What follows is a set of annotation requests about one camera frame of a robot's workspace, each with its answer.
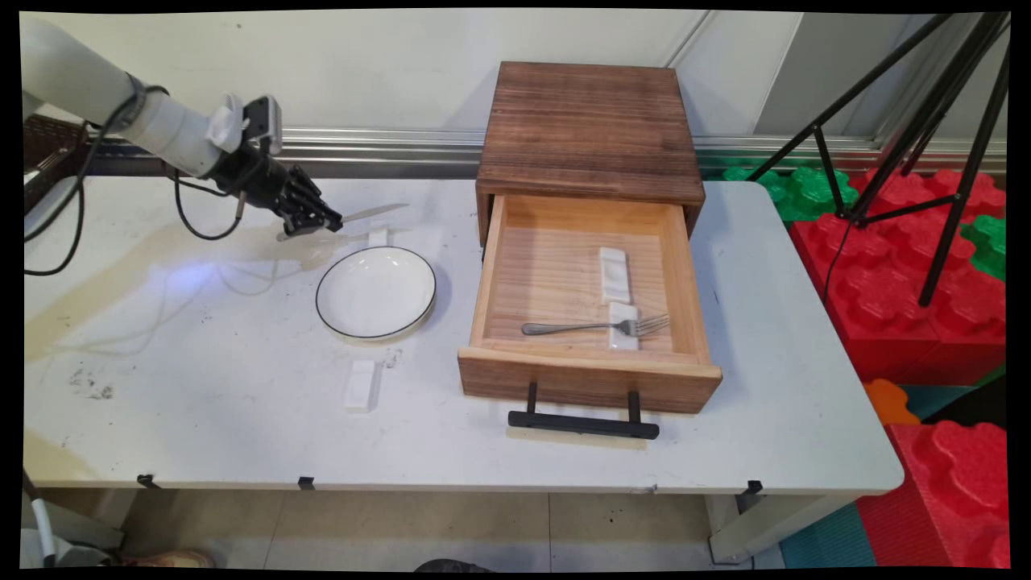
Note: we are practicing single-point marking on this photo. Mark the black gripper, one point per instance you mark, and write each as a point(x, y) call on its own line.
point(258, 181)

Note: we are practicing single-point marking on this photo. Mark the silver table knife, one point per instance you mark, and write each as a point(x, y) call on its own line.
point(374, 212)

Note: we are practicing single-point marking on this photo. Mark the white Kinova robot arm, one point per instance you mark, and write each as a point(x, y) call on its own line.
point(89, 89)

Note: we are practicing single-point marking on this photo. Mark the white plate with black rim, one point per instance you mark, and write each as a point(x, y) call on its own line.
point(375, 292)

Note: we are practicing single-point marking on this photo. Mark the white cutlery rest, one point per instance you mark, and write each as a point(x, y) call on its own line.
point(623, 337)
point(614, 274)
point(360, 387)

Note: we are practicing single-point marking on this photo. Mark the light wooden drawer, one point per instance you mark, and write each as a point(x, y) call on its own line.
point(548, 290)

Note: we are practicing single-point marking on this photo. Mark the brown mesh basket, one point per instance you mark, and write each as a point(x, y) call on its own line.
point(48, 141)

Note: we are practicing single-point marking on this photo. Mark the black table clip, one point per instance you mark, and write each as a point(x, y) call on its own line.
point(752, 486)
point(146, 482)
point(305, 483)

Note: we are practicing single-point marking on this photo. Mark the silver fork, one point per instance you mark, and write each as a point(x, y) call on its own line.
point(564, 327)

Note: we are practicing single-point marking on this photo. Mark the dark wooden cabinet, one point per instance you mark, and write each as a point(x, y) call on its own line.
point(588, 129)

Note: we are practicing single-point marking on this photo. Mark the white table leg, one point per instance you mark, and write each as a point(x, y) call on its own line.
point(765, 528)

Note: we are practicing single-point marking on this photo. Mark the large red foam block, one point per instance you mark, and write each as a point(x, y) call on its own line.
point(886, 298)

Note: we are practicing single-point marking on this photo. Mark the orange foam piece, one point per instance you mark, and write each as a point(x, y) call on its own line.
point(886, 401)

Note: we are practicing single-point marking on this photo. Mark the teal foam mat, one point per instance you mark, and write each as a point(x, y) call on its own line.
point(826, 540)

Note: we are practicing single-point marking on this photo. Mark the black tripod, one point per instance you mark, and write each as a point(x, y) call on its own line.
point(958, 89)

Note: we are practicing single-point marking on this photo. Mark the small green foam block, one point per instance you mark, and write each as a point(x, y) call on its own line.
point(989, 242)

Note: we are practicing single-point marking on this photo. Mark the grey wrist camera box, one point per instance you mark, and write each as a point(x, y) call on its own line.
point(270, 125)

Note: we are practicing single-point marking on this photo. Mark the aluminium wall rail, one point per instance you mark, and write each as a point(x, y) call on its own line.
point(419, 149)

